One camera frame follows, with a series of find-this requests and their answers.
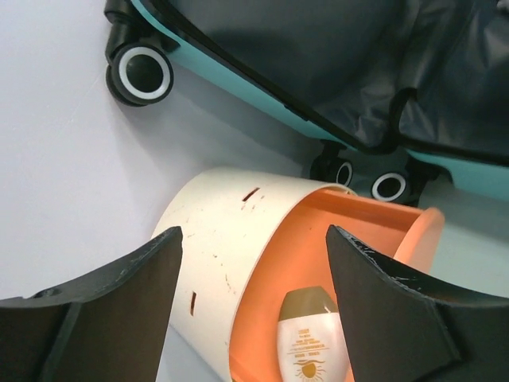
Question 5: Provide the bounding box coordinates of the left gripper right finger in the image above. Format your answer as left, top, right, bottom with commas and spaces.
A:
326, 226, 508, 381

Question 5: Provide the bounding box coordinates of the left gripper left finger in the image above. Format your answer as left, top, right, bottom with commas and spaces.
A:
1, 227, 183, 381

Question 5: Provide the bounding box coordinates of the cream round drawer cabinet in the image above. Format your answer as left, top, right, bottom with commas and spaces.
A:
155, 167, 445, 381

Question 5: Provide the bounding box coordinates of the pink and teal kids suitcase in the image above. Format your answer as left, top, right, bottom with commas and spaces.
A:
104, 1, 508, 203

